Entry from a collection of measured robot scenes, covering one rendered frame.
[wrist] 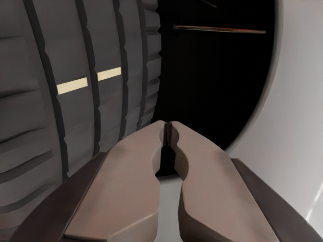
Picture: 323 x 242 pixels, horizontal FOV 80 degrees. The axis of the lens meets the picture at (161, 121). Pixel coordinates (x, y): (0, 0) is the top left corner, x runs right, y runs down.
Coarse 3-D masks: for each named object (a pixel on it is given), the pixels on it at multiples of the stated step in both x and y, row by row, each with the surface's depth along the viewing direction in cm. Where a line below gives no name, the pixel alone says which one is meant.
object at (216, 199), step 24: (168, 144) 12; (192, 144) 10; (192, 168) 8; (216, 168) 8; (192, 192) 7; (216, 192) 7; (240, 192) 7; (192, 216) 6; (216, 216) 6; (240, 216) 6; (264, 216) 6; (192, 240) 7; (216, 240) 6; (240, 240) 6; (264, 240) 6
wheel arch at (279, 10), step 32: (160, 0) 67; (192, 0) 62; (224, 0) 58; (256, 0) 54; (192, 32) 66; (192, 64) 70; (224, 64) 65; (256, 64) 60; (160, 96) 82; (192, 96) 75; (224, 96) 69; (256, 96) 51; (192, 128) 80; (224, 128) 63
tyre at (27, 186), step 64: (0, 0) 11; (64, 0) 14; (128, 0) 19; (0, 64) 11; (64, 64) 14; (128, 64) 21; (0, 128) 12; (64, 128) 16; (128, 128) 25; (0, 192) 13
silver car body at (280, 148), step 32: (288, 0) 27; (320, 0) 26; (288, 32) 28; (320, 32) 27; (288, 64) 30; (320, 64) 28; (288, 96) 32; (320, 96) 30; (256, 128) 36; (288, 128) 33; (320, 128) 31; (256, 160) 39; (288, 160) 36; (320, 160) 33; (160, 192) 57; (288, 192) 38; (320, 192) 35; (160, 224) 63; (320, 224) 37
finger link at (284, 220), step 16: (240, 160) 9; (256, 176) 8; (256, 192) 7; (272, 192) 7; (272, 208) 7; (288, 208) 7; (272, 224) 6; (288, 224) 6; (304, 224) 6; (288, 240) 6; (304, 240) 6; (320, 240) 6
